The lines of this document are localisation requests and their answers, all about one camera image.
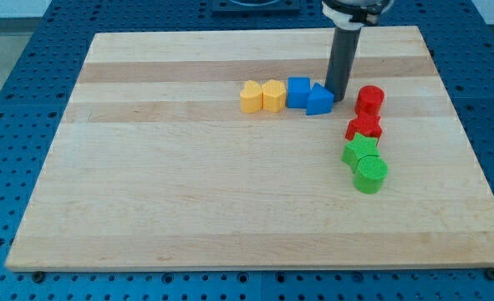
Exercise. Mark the blue cube block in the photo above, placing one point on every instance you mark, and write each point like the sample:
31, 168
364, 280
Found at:
298, 92

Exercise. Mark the yellow pentagon block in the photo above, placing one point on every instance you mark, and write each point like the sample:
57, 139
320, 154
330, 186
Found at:
274, 95

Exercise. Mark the green cylinder block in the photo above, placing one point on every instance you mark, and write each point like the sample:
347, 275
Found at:
370, 174

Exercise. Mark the red cylinder block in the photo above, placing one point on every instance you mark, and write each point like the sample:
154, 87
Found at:
369, 100

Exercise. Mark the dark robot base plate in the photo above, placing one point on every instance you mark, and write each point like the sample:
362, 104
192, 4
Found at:
240, 7

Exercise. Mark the green star block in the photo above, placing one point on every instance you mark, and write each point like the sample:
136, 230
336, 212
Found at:
358, 148

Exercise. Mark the blue triangle block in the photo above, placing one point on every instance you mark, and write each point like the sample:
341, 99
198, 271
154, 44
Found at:
320, 101

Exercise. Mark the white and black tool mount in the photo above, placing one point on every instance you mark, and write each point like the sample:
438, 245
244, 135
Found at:
352, 15

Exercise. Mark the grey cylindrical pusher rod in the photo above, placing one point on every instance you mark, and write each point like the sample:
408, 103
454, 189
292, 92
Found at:
340, 61

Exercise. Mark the wooden board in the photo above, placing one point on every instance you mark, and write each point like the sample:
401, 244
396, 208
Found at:
155, 168

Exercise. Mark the red star block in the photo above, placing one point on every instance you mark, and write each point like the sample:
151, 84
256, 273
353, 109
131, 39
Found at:
366, 125

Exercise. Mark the yellow heart block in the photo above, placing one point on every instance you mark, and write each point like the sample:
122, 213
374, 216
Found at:
251, 97

